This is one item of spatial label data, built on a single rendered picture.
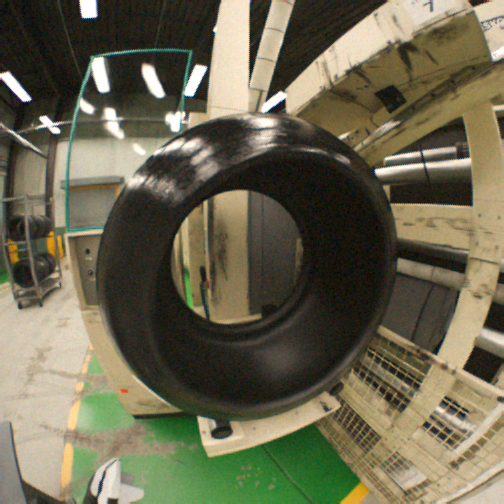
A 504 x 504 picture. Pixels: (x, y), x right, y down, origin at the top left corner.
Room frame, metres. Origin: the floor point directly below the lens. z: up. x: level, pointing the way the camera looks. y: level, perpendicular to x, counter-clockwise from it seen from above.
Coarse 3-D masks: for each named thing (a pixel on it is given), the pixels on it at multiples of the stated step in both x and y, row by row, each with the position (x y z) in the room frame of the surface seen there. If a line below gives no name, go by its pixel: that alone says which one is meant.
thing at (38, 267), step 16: (0, 208) 1.29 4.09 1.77; (32, 208) 2.33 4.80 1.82; (0, 224) 1.28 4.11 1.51; (16, 224) 1.67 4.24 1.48; (32, 224) 1.80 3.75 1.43; (48, 224) 2.41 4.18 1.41; (16, 240) 1.52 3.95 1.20; (32, 240) 1.86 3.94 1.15; (48, 256) 2.35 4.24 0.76; (16, 272) 1.53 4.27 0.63; (32, 272) 1.61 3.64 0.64; (48, 272) 2.16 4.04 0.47; (32, 288) 1.56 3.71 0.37; (48, 288) 1.98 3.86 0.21; (16, 304) 1.29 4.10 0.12
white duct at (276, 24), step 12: (276, 0) 0.65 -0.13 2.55; (288, 0) 0.64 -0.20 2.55; (276, 12) 0.70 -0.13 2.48; (288, 12) 0.70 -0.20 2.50; (276, 24) 0.75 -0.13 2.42; (264, 36) 0.81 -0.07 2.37; (276, 36) 0.79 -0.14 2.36; (264, 48) 0.85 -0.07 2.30; (276, 48) 0.85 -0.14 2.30; (264, 60) 0.89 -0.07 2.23; (264, 72) 0.94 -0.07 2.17; (252, 84) 1.00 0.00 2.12; (264, 84) 0.99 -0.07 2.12; (252, 96) 1.04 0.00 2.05; (264, 96) 1.05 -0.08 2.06; (252, 108) 1.08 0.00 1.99
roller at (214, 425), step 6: (210, 420) 0.20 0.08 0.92; (216, 420) 0.20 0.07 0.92; (210, 426) 0.19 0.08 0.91; (216, 426) 0.18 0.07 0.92; (222, 426) 0.19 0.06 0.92; (228, 426) 0.19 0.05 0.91; (210, 432) 0.18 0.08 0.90; (216, 432) 0.17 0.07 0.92; (222, 432) 0.18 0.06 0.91; (228, 432) 0.18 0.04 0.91; (216, 438) 0.17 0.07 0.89; (222, 438) 0.17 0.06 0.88
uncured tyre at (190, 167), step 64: (192, 128) 0.20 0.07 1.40; (256, 128) 0.19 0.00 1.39; (320, 128) 0.24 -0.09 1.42; (128, 192) 0.17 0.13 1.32; (192, 192) 0.16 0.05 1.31; (320, 192) 0.46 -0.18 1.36; (384, 192) 0.27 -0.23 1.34; (128, 256) 0.15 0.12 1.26; (320, 256) 0.54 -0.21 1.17; (384, 256) 0.29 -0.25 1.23; (128, 320) 0.14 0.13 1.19; (192, 320) 0.41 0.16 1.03; (256, 320) 0.50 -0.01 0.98; (320, 320) 0.46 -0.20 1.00; (192, 384) 0.17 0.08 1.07; (256, 384) 0.31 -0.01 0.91; (320, 384) 0.24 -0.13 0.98
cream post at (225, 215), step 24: (240, 0) 0.57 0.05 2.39; (240, 24) 0.57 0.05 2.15; (216, 48) 0.55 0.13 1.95; (240, 48) 0.57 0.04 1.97; (216, 72) 0.55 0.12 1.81; (240, 72) 0.58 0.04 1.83; (216, 96) 0.55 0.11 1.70; (240, 96) 0.58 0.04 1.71; (240, 192) 0.58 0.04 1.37; (216, 216) 0.55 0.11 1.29; (240, 216) 0.58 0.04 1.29; (216, 240) 0.55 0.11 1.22; (240, 240) 0.58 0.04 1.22; (216, 264) 0.55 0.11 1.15; (240, 264) 0.58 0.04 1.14; (216, 288) 0.55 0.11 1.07; (240, 288) 0.58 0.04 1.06; (216, 312) 0.55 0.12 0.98; (240, 312) 0.58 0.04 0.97
